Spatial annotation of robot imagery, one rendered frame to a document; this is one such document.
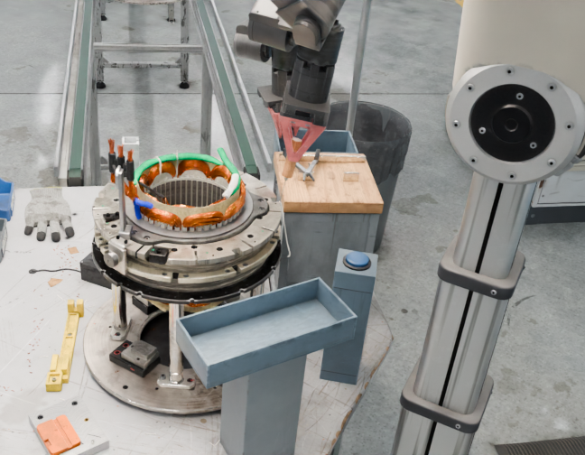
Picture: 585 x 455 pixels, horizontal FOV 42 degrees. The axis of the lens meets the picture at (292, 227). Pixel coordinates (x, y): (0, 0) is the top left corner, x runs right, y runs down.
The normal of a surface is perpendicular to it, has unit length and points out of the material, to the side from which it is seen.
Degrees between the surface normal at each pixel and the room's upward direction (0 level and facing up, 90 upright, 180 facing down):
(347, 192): 0
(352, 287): 90
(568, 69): 109
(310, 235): 90
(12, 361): 0
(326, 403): 0
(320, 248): 90
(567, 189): 89
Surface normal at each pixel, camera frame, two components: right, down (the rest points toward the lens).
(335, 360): -0.15, 0.53
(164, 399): 0.08, -0.83
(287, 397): 0.50, 0.50
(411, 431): -0.44, 0.46
